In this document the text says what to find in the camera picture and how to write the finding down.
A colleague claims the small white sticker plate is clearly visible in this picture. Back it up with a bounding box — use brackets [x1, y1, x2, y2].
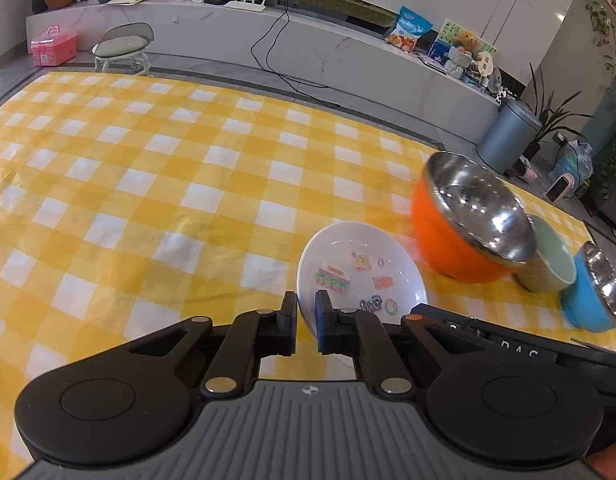
[296, 221, 428, 335]

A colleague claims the grey blue trash bin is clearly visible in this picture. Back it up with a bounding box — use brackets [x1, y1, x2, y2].
[476, 100, 541, 174]

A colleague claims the green ceramic bowl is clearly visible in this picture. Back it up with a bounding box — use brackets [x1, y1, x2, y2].
[514, 214, 577, 292]

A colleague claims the black power cable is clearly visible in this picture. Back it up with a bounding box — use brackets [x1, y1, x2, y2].
[249, 0, 332, 90]

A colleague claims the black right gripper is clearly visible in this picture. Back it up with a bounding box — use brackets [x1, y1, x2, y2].
[410, 302, 616, 413]

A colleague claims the green potted plant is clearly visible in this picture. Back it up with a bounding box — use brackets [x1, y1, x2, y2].
[523, 65, 592, 160]

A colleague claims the blue snack bag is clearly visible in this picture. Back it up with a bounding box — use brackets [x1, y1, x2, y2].
[385, 6, 433, 53]

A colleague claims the yellow white checkered tablecloth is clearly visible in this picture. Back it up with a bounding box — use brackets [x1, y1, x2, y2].
[0, 72, 616, 479]

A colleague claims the teddy bear toy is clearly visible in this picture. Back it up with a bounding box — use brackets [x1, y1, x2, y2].
[453, 29, 482, 56]

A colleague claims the pink plastic case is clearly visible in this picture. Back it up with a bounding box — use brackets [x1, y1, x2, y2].
[29, 25, 78, 67]

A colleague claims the long white tv cabinet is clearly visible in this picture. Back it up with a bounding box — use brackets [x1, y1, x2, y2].
[26, 0, 498, 141]

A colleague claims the blue plastic bag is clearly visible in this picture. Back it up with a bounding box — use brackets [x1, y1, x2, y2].
[549, 140, 593, 198]

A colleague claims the blue steel bowl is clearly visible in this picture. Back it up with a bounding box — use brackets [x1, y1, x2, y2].
[560, 242, 616, 333]

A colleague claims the grey round stool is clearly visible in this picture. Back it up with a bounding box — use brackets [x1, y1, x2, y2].
[90, 22, 154, 76]

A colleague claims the orange steel bowl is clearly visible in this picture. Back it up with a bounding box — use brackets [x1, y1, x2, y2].
[411, 151, 537, 283]

